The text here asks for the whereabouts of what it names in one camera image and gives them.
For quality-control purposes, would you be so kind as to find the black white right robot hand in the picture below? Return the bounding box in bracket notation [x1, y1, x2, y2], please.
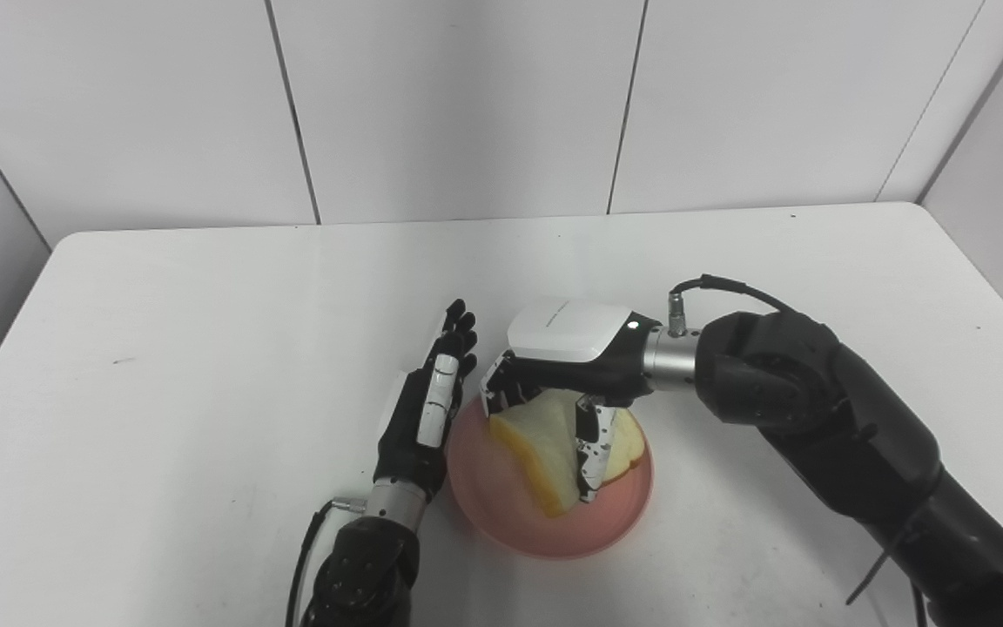
[480, 297, 663, 503]

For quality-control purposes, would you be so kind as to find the slice of white bread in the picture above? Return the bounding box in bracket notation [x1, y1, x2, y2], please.
[488, 388, 647, 518]

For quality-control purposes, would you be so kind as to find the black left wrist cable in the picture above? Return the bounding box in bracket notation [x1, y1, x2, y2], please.
[285, 496, 368, 627]

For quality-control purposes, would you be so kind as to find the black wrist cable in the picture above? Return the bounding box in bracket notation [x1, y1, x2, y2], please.
[285, 496, 368, 627]
[668, 274, 931, 627]

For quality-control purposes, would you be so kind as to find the black zip tie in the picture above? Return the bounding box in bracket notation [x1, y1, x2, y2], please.
[845, 514, 913, 606]

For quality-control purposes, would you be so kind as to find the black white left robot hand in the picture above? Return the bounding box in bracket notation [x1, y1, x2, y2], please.
[374, 299, 478, 504]

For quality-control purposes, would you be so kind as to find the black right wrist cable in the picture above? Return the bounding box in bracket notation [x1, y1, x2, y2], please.
[668, 274, 931, 627]

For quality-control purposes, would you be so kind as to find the pink round plate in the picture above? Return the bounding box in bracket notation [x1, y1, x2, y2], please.
[447, 392, 655, 559]

